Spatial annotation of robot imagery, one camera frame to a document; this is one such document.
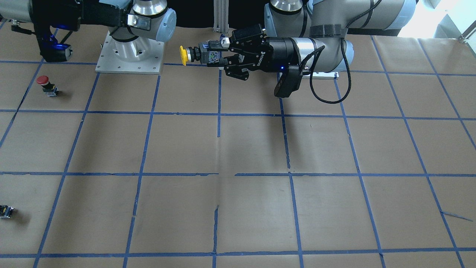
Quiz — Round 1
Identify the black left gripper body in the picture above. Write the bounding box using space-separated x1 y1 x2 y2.
242 37 299 73

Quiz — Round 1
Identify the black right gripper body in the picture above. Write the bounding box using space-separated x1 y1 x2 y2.
31 0 129 32

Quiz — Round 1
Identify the yellow push button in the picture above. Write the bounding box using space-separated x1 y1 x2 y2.
180 40 227 67

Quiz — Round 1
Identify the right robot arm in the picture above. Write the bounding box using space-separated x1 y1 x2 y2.
1 0 177 63

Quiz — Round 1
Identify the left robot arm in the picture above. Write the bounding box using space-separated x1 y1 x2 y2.
189 0 416 81

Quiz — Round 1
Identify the red push button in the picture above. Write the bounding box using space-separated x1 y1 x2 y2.
36 75 58 97

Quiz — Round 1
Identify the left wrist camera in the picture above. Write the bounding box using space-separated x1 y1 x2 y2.
274 65 303 98

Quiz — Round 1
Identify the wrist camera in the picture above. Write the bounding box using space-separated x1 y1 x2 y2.
274 65 303 98
37 33 73 63

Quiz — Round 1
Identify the black camera cable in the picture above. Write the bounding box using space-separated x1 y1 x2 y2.
299 37 352 104

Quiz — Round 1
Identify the aluminium frame post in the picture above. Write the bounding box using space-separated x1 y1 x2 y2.
213 0 229 35

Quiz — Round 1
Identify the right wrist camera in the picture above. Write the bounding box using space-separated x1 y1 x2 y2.
37 33 73 63

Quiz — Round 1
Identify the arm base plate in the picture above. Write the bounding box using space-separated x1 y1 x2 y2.
95 34 165 75

